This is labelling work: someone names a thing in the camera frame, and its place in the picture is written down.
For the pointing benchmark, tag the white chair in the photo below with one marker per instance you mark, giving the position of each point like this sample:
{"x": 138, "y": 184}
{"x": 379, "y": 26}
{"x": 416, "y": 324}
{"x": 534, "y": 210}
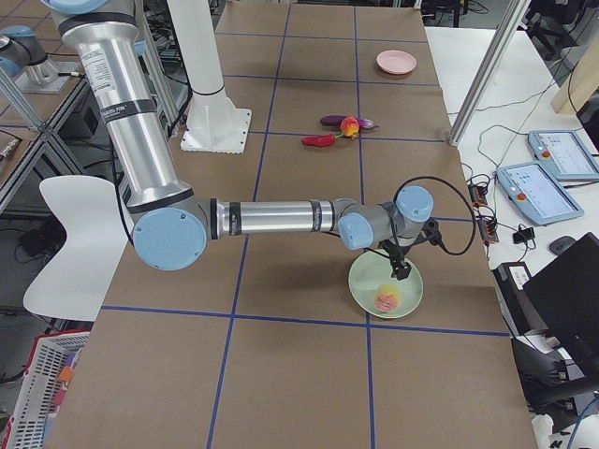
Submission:
{"x": 73, "y": 285}

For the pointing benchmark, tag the black laptop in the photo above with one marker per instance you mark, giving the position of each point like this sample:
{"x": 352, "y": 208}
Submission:
{"x": 565, "y": 295}

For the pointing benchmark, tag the near teach pendant tablet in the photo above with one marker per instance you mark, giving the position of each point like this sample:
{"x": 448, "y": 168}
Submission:
{"x": 537, "y": 194}

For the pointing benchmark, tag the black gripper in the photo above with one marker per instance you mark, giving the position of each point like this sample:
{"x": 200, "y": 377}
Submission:
{"x": 396, "y": 253}

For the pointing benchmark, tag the second grey robot arm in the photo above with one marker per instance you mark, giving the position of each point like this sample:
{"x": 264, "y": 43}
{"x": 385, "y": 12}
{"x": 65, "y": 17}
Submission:
{"x": 24, "y": 59}

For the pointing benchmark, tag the pink plate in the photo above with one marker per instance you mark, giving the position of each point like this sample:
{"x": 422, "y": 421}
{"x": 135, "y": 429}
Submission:
{"x": 396, "y": 62}

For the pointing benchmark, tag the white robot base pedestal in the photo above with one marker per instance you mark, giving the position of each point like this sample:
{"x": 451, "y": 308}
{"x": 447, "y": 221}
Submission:
{"x": 214, "y": 123}

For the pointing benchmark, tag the far teach pendant tablet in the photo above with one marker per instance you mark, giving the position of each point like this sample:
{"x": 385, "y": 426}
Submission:
{"x": 564, "y": 155}

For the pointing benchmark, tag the black computer mouse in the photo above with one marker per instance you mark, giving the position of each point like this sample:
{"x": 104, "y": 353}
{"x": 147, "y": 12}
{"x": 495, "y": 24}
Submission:
{"x": 561, "y": 244}

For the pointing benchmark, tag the aluminium frame post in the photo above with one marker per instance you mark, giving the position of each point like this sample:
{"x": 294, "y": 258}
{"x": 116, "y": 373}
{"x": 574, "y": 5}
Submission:
{"x": 507, "y": 27}

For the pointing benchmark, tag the teach pendant tablet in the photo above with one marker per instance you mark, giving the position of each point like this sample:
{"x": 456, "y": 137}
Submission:
{"x": 537, "y": 194}
{"x": 564, "y": 155}

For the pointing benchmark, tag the purple eggplant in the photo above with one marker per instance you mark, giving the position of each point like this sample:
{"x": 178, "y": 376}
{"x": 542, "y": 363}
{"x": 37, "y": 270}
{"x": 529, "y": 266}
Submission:
{"x": 336, "y": 120}

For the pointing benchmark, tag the green plate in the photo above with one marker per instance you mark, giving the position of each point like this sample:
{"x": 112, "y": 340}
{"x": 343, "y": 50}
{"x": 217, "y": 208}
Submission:
{"x": 369, "y": 271}

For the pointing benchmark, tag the white red plastic basket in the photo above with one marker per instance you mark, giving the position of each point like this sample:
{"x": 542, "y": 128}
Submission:
{"x": 43, "y": 388}

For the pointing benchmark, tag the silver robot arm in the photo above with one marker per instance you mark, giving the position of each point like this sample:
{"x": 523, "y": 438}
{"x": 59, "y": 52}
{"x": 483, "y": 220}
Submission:
{"x": 172, "y": 226}

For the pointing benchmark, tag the yellow pink peach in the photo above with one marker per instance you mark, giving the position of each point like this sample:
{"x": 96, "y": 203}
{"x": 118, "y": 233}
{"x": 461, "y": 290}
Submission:
{"x": 387, "y": 298}

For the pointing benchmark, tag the red pomegranate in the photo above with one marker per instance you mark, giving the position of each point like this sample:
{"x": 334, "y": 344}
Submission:
{"x": 350, "y": 127}

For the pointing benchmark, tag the red chili pepper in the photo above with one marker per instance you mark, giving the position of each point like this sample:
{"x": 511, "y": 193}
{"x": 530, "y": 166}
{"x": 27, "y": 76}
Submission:
{"x": 320, "y": 141}

